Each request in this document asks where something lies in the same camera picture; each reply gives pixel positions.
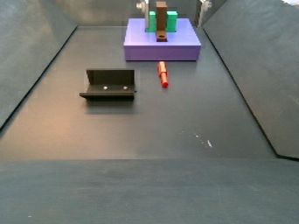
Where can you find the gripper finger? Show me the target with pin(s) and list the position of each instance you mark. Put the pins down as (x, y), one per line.
(143, 6)
(204, 5)

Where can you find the red peg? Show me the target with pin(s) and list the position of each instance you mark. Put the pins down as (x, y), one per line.
(163, 73)

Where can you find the purple base board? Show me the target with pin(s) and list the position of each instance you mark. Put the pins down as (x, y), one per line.
(141, 47)

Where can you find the brown T-shaped block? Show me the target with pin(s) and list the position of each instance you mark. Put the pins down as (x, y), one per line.
(160, 21)

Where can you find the green block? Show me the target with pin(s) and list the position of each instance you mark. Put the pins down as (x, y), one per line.
(170, 22)

